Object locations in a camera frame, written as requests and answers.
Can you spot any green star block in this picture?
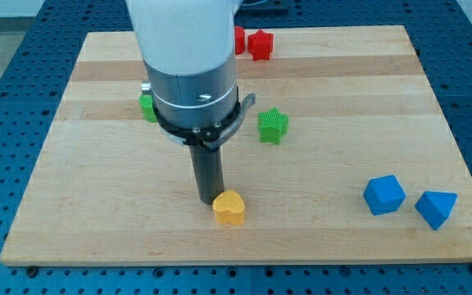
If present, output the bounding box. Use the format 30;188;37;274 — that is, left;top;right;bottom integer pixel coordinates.
257;107;289;145

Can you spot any blue triangle block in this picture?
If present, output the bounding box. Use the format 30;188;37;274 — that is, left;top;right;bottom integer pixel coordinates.
415;191;458;230

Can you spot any light wooden board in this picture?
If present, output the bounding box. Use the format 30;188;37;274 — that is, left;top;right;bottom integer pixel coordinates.
0;25;472;266

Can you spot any red round block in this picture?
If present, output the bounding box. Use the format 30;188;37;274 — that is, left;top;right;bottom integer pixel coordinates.
234;26;246;55

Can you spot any black clamp ring with lever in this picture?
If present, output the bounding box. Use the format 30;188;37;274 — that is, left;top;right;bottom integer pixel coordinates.
152;92;257;153

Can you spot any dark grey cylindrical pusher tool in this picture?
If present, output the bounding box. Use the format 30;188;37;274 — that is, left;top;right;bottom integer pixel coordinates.
189;146;225;205

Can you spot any red star block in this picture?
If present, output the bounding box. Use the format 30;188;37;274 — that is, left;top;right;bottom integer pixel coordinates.
247;29;274;61

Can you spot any yellow heart block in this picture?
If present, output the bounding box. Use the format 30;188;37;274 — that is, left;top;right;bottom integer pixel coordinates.
212;189;245;225

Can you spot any green block behind arm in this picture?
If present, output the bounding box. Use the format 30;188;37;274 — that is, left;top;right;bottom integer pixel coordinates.
138;94;157;123

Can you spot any blue hexagon block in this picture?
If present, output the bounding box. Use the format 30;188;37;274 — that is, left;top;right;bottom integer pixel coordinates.
363;175;406;216

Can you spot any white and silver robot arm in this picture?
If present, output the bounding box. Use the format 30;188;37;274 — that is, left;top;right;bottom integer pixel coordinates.
126;0;241;129

